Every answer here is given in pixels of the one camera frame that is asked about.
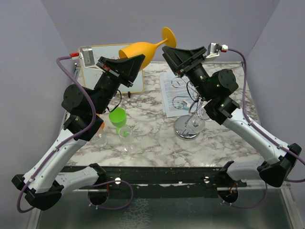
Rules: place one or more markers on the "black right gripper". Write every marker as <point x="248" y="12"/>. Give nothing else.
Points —
<point x="181" y="61"/>

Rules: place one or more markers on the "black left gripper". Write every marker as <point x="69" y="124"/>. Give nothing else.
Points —
<point x="128" y="68"/>

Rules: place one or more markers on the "yellow plastic wine glass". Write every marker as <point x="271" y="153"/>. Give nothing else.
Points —
<point x="148" y="49"/>

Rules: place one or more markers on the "green plastic wine glass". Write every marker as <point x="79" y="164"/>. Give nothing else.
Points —
<point x="118" y="118"/>

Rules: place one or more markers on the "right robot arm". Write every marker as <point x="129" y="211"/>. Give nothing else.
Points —
<point x="279" y="157"/>

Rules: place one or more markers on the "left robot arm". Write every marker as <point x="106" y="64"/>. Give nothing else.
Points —
<point x="43" y="186"/>

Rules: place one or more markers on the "clear hung wine glass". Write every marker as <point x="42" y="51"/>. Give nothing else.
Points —
<point x="195" y="125"/>

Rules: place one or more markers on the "chrome wine glass rack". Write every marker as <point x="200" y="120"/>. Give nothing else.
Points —
<point x="180" y="124"/>

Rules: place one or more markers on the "printed paper sheet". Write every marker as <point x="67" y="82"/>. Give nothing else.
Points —
<point x="174" y="90"/>

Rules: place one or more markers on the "small teal white marker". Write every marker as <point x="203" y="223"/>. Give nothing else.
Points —
<point x="184" y="105"/>

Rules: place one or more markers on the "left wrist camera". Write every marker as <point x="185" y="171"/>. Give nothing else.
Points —
<point x="87" y="57"/>

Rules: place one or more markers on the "black mounting rail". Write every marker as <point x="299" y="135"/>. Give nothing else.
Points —
<point x="171" y="182"/>

